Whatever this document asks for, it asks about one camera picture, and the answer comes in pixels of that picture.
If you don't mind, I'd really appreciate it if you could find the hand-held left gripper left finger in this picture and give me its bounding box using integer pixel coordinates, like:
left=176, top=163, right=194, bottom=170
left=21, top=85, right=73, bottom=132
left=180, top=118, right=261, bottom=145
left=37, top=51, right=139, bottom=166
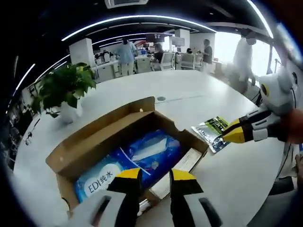
left=67, top=167, right=143, bottom=227

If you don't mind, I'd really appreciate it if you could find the person's right hand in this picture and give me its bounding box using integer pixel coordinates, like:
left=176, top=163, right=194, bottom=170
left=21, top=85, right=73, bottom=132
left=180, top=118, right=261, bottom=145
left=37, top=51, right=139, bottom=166
left=279, top=107, right=303, bottom=144

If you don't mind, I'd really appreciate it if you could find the blue soft tissue pack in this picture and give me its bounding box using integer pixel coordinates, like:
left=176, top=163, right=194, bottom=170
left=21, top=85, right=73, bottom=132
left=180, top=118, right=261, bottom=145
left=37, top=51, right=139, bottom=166
left=110, top=129, right=187, bottom=187

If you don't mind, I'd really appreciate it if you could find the potted green plant white pot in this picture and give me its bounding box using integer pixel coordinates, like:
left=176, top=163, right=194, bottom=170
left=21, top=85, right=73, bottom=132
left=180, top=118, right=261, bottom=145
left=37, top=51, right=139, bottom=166
left=32, top=62, right=97, bottom=124

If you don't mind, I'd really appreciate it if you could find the grey mesh office chair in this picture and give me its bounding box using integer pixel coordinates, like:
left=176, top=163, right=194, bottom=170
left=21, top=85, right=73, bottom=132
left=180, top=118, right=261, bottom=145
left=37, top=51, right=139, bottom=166
left=246, top=176, right=301, bottom=227

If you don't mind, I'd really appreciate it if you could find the white office chair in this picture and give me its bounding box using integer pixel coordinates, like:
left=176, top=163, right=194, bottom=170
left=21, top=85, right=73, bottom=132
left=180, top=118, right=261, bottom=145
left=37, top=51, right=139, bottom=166
left=160, top=52, right=176, bottom=71
left=181, top=53, right=196, bottom=70

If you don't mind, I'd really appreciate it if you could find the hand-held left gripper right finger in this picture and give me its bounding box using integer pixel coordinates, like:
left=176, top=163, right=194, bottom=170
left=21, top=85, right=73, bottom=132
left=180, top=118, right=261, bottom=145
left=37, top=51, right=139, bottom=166
left=169, top=168, right=225, bottom=227

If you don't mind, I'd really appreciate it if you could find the brown cardboard shoe box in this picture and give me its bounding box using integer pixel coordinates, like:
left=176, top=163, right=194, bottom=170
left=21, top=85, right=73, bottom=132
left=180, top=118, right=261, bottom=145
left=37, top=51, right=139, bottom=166
left=45, top=96, right=209, bottom=213

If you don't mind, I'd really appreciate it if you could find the ceiling air vent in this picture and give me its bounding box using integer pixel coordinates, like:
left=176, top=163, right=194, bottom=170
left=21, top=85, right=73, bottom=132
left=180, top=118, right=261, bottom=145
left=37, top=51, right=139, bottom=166
left=104, top=0, right=150, bottom=9

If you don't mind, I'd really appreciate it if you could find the small white gadget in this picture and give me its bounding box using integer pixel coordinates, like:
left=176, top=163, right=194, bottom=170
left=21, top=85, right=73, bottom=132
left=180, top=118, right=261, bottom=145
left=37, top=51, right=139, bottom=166
left=24, top=118, right=41, bottom=145

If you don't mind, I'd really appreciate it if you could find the long ceiling light strip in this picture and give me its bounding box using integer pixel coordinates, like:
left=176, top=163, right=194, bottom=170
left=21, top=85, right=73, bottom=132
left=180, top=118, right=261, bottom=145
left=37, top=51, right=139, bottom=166
left=61, top=15, right=217, bottom=42

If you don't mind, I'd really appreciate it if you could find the green silver foil packet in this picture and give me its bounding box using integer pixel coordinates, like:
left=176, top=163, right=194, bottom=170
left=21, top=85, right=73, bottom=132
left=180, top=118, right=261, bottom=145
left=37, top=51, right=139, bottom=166
left=191, top=115, right=232, bottom=154

